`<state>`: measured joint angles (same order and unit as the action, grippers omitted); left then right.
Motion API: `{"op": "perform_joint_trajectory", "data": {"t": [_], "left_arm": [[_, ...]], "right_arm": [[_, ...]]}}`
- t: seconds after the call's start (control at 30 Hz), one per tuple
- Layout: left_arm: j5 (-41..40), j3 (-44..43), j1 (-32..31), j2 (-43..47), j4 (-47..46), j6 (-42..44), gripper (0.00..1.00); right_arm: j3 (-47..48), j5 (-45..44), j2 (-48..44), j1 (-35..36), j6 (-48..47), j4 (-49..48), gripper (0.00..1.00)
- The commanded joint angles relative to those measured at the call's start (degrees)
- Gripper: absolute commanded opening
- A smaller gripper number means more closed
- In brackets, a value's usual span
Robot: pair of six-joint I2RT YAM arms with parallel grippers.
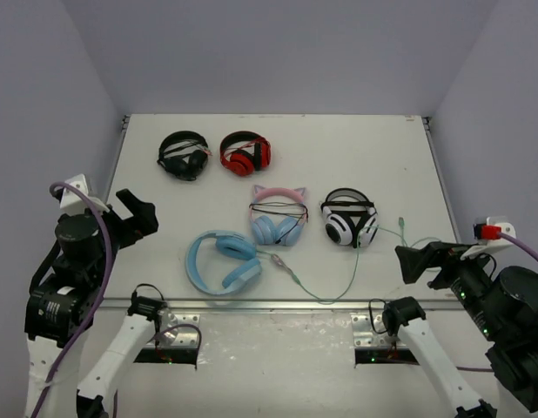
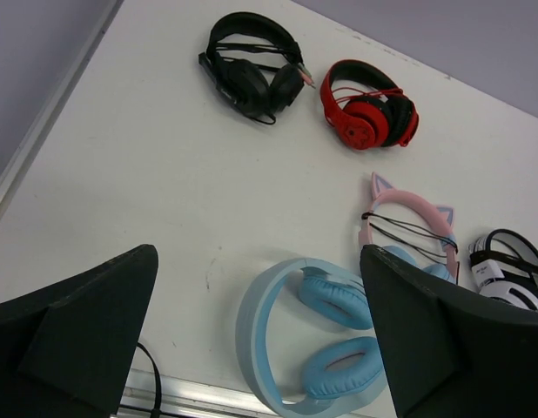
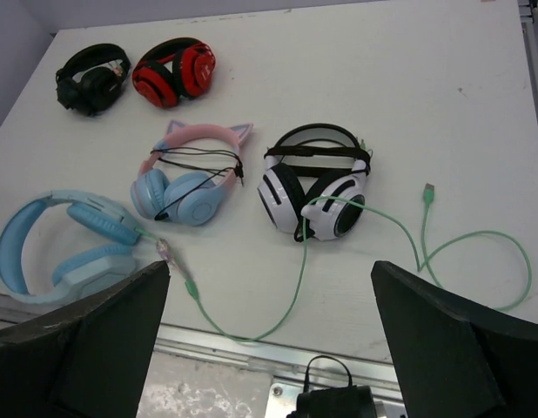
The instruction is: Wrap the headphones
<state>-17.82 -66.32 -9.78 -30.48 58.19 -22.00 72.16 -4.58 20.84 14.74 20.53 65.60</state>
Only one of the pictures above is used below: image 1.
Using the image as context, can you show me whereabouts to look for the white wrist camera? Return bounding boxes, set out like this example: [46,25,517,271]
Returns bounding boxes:
[461,216,516,260]
[56,173,107,214]

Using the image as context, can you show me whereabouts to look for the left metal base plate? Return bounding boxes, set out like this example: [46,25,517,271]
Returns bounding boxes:
[155,313,201,349]

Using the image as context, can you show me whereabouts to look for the metal base plate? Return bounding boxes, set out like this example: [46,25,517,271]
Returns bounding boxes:
[155,313,201,349]
[351,313,399,349]

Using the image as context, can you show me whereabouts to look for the white black headphones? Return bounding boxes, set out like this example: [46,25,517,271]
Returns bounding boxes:
[320,187,379,248]

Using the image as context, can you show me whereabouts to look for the aluminium table edge rail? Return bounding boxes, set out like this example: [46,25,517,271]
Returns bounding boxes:
[101,298,462,313]

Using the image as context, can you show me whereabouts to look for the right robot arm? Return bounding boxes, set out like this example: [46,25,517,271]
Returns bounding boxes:
[381,241,538,417]

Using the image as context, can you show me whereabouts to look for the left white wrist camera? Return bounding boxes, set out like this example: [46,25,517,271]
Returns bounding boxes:
[56,173,107,214]

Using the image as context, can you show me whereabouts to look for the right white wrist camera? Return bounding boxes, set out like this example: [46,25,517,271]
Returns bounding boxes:
[461,216,516,260]

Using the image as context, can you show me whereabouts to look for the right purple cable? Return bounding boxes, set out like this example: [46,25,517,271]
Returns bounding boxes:
[499,232,538,270]

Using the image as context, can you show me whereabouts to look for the red black headphones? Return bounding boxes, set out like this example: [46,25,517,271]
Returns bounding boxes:
[219,131,272,177]

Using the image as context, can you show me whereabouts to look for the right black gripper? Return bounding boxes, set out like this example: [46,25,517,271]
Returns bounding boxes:
[395,240,505,341]

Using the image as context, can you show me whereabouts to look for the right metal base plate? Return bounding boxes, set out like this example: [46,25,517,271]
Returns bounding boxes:
[351,313,399,349]

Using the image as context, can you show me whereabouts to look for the light blue headphones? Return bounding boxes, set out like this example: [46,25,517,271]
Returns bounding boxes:
[185,230,262,297]

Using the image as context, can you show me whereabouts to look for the pink blue cat-ear headphones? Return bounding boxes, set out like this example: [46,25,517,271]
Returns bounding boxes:
[249,185,309,246]

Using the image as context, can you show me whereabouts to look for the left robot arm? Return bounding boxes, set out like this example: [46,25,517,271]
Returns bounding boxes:
[24,182,166,417]

